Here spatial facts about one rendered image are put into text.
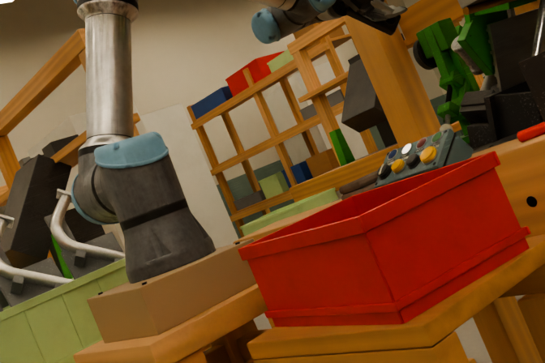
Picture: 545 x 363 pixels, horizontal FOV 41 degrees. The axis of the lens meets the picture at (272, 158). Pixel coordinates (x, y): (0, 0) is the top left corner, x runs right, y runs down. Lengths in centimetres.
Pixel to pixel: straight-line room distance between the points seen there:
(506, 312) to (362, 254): 129
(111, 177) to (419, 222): 57
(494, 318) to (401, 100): 62
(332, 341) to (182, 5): 961
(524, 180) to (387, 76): 97
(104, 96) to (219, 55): 900
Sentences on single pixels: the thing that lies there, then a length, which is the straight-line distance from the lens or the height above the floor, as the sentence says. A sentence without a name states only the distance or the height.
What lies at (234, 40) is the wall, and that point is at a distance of 1061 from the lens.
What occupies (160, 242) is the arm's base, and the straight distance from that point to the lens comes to 116.
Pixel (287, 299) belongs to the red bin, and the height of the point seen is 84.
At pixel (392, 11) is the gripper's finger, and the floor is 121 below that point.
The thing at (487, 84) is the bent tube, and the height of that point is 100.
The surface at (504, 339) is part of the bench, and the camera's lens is 205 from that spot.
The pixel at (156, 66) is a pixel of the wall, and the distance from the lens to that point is 971.
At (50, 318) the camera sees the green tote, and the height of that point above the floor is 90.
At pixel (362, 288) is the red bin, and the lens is 80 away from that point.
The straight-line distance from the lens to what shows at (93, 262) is 202.
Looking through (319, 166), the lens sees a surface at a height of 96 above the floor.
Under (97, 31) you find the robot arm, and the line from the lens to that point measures 141.
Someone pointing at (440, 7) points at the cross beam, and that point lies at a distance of 193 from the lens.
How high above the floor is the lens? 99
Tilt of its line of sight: 2 degrees up
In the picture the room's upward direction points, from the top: 23 degrees counter-clockwise
